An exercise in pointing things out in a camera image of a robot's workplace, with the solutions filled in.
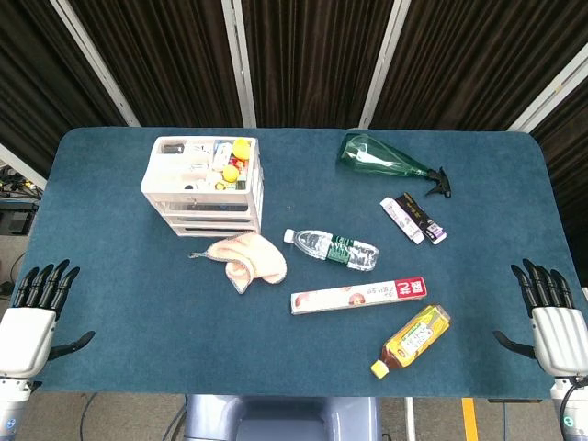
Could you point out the green spray bottle black trigger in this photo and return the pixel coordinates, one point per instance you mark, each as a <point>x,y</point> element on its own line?
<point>372,158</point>

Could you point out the blue felt table cover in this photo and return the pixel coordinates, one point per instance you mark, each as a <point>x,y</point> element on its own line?
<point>161,331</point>

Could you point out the white aluminium frame post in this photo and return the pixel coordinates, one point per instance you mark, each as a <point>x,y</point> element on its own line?
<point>20,166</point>
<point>239,59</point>
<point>385,59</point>
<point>551,92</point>
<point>92,59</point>

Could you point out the silver-blue robot base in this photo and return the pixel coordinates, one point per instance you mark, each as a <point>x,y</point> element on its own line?
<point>285,418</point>

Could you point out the white purple carton box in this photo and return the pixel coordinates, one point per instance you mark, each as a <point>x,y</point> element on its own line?
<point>402,220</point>

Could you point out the small black item in organizer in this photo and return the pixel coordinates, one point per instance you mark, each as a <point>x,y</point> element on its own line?
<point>172,148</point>

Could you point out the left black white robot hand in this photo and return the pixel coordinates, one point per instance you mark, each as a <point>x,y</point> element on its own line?
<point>25,340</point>

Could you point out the white plastic drawer organizer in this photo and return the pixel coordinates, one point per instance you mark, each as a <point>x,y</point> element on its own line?
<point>197,202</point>

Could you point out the black purple carton box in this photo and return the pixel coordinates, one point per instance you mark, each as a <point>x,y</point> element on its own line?
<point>420,216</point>

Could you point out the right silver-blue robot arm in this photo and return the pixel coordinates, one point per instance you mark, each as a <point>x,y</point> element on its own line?
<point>562,413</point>

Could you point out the clear water bottle green label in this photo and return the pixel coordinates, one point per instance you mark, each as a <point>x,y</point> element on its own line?
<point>335,250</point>

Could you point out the large yellow ball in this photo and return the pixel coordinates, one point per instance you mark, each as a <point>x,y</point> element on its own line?
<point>241,149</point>

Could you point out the red small toy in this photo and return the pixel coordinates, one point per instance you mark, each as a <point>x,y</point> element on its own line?
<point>237,163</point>

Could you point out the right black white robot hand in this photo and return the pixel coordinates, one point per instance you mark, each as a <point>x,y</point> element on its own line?
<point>562,340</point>

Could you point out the yellow tea bottle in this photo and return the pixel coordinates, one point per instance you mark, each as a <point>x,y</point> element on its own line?
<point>415,340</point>

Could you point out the long white red wrap box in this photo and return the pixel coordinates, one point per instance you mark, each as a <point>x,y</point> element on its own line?
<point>349,297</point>

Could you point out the pink cloth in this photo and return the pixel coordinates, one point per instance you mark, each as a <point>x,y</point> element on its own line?
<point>257,257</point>

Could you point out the black box device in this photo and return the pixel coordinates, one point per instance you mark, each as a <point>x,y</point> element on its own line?
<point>16,220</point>

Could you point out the black curtain panel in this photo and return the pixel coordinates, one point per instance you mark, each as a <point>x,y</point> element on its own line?
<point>161,59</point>
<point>312,59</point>
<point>41,82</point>
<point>473,59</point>

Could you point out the small yellow ball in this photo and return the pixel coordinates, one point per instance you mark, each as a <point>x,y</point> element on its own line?
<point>230,173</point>

